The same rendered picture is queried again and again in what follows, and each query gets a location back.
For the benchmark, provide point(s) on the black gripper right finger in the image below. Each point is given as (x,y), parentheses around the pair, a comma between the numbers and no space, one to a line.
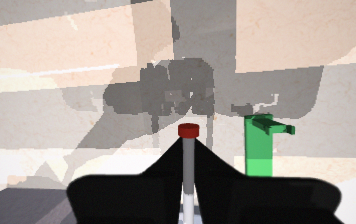
(223,191)

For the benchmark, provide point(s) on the grey metal rod with red cap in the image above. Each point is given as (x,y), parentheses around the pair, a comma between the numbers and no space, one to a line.
(188,131)

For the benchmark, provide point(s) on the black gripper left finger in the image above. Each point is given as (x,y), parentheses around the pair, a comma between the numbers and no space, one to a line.
(154,193)

